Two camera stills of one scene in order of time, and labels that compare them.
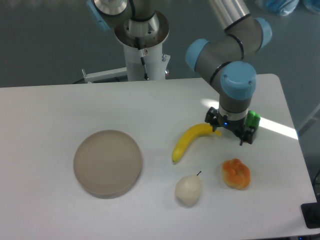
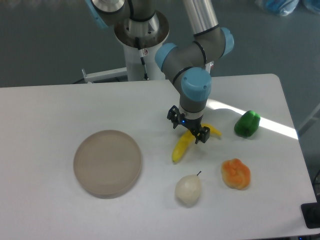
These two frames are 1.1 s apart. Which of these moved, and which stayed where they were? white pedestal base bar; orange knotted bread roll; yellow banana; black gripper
Moved: black gripper
Stayed: orange knotted bread roll; white pedestal base bar; yellow banana
